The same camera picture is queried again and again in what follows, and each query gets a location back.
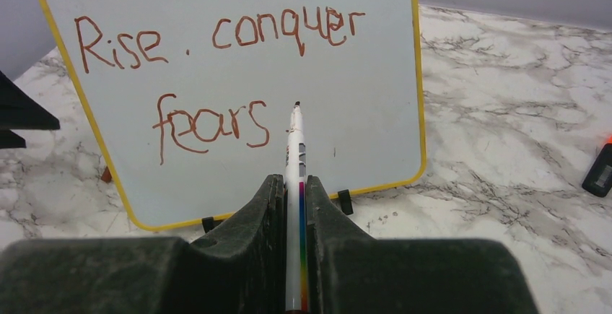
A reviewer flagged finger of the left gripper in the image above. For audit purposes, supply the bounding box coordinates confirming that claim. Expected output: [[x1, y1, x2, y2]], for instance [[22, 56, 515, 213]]
[[0, 130, 27, 149], [1, 72, 61, 130]]

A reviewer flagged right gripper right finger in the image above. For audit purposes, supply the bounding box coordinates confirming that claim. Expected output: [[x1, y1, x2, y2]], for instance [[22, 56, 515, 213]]
[[305, 175, 538, 313]]

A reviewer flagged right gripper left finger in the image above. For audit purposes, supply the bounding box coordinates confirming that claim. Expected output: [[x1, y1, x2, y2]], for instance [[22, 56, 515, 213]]
[[1, 175, 284, 313]]

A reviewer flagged red marker cap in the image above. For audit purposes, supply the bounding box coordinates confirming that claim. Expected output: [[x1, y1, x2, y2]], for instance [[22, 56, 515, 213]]
[[100, 167, 113, 183]]

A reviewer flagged white whiteboard marker pen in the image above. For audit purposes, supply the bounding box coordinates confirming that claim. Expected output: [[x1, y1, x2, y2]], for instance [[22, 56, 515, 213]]
[[284, 101, 310, 313]]

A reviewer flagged yellow framed whiteboard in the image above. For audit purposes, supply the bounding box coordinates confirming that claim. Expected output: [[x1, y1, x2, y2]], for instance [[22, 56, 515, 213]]
[[40, 0, 427, 230]]

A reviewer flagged orange capped black marker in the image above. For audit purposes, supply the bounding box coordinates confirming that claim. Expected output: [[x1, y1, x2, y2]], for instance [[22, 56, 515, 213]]
[[582, 137, 611, 198]]

